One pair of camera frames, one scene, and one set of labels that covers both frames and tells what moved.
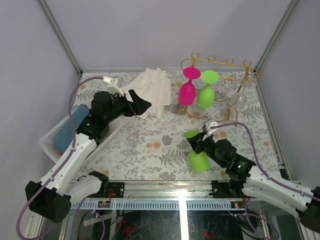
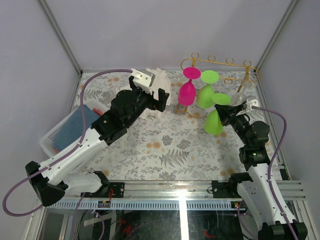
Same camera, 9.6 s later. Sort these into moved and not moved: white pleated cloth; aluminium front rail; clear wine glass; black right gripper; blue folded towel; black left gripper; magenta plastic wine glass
Moved: black right gripper; black left gripper
Not moved: blue folded towel; clear wine glass; aluminium front rail; magenta plastic wine glass; white pleated cloth
